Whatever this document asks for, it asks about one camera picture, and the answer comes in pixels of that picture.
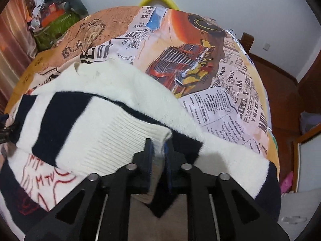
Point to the white navy striped sweater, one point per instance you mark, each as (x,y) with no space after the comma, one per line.
(100,130)

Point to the orange box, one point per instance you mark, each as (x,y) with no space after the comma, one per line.
(53,13)

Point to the white wall outlet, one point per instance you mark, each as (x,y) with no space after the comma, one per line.
(266,47)

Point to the magenta cloth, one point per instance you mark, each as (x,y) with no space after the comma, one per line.
(286,182)

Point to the green storage box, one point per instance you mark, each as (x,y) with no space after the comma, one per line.
(57,29)

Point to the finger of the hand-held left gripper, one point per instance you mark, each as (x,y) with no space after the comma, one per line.
(7,131)

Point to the wooden wardrobe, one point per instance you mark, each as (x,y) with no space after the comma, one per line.
(308,160)

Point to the wooden bed post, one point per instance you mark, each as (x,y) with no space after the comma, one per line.
(247,42)

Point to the pile of clothes and papers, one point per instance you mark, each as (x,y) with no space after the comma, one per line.
(42,2)

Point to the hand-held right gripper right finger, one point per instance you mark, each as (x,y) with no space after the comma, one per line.
(167,157)

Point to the striped orange curtain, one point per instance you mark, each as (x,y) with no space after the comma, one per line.
(12,42)

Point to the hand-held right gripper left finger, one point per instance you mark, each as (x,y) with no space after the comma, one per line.
(149,153)

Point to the brown wooden door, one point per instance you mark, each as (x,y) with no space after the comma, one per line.
(311,87)

